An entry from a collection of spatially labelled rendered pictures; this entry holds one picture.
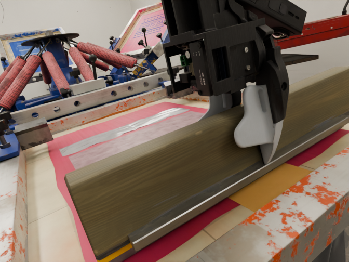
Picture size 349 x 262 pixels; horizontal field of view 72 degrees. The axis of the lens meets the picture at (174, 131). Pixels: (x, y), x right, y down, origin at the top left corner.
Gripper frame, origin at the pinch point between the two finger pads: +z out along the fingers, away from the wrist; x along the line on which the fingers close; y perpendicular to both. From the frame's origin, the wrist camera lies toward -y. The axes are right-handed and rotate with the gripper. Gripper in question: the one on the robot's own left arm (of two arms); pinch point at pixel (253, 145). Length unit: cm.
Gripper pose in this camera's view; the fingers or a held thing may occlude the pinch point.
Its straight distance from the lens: 30.9
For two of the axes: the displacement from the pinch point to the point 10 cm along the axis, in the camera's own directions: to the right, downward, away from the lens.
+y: -8.2, 3.6, -4.4
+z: 2.3, 9.2, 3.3
